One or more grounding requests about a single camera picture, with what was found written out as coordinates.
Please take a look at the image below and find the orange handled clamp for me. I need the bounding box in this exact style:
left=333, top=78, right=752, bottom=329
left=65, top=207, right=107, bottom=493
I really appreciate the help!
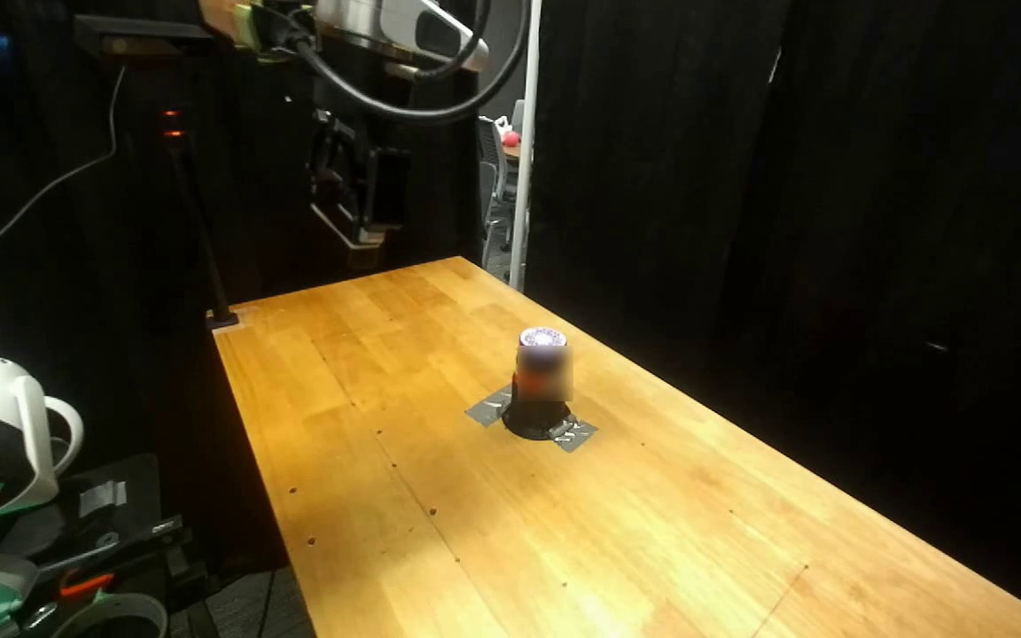
left=58, top=566, right=120, bottom=604

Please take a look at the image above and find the dark upside-down cup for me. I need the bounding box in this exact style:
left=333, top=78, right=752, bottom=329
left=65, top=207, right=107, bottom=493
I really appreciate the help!
left=501, top=328, right=573, bottom=442

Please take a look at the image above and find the white vertical pole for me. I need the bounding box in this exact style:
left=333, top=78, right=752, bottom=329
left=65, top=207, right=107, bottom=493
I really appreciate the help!
left=505, top=0, right=544, bottom=295

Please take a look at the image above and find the grey square coaster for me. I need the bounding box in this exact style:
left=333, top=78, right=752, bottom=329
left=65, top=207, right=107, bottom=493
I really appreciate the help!
left=464, top=388, right=598, bottom=459

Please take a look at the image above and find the thin white cable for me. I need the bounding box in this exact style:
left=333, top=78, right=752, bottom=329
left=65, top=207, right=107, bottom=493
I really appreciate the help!
left=0, top=64, right=126, bottom=283

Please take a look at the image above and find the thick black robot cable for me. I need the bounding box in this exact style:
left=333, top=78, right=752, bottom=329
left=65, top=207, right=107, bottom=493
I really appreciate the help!
left=277, top=0, right=535, bottom=127

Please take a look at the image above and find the black equipment frame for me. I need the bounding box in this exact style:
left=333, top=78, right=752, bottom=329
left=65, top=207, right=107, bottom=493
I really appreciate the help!
left=303, top=103, right=412, bottom=254

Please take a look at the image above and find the black tripod with red light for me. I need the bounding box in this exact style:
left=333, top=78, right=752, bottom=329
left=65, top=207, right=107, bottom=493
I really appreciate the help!
left=157, top=103, right=240, bottom=329

